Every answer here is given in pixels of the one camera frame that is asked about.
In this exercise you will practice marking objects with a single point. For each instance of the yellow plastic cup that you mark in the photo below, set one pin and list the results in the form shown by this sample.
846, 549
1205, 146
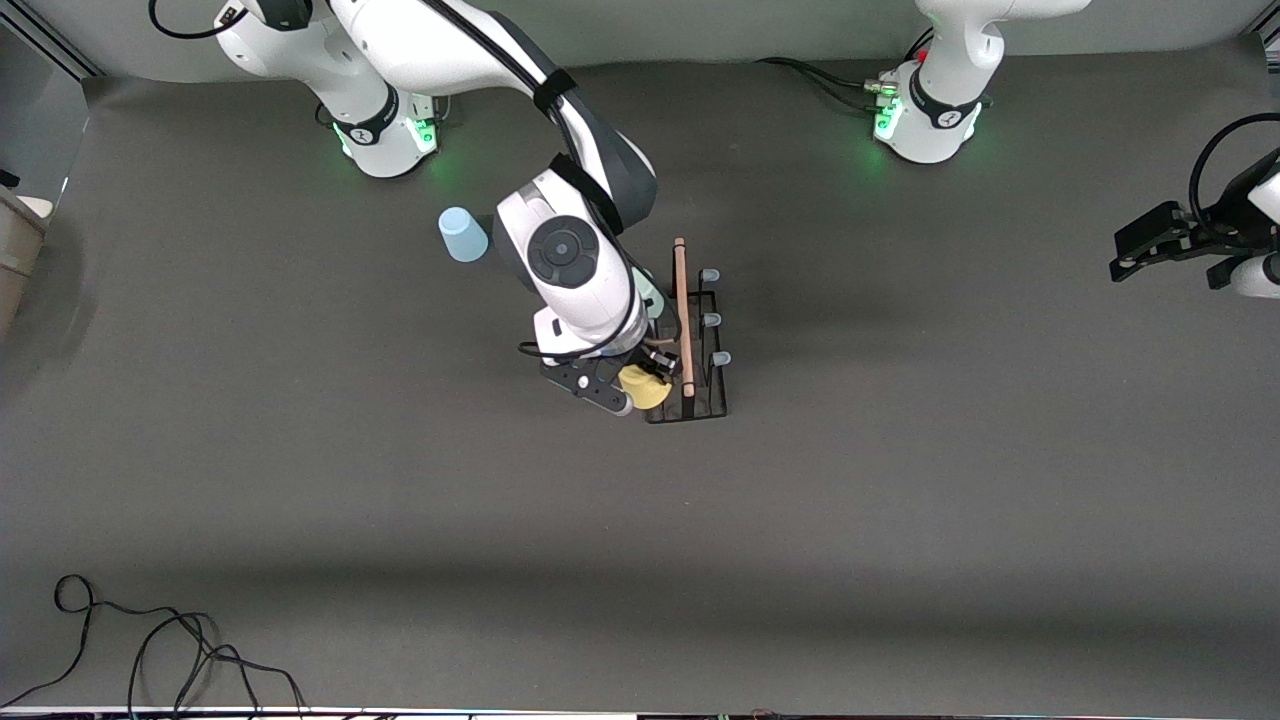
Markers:
645, 390

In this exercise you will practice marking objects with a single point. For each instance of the pale green plastic cup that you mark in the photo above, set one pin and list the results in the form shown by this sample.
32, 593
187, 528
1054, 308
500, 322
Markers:
652, 298

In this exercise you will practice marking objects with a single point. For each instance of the dark grey table mat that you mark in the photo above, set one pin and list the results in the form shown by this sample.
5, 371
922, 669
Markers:
700, 560

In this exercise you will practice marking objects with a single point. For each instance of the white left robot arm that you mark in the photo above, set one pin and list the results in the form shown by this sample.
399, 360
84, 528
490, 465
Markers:
940, 110

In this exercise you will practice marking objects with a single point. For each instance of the light blue plastic cup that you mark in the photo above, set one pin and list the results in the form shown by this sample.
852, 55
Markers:
463, 238

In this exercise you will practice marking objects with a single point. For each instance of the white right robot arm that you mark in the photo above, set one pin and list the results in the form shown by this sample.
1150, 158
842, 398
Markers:
570, 250

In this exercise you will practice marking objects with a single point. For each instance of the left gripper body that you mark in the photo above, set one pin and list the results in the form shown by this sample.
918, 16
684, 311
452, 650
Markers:
1226, 232

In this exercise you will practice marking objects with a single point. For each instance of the grey metal frame rail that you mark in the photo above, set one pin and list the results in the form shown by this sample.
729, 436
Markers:
1270, 35
55, 42

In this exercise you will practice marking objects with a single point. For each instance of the beige box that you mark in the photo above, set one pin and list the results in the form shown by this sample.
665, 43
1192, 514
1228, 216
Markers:
20, 250

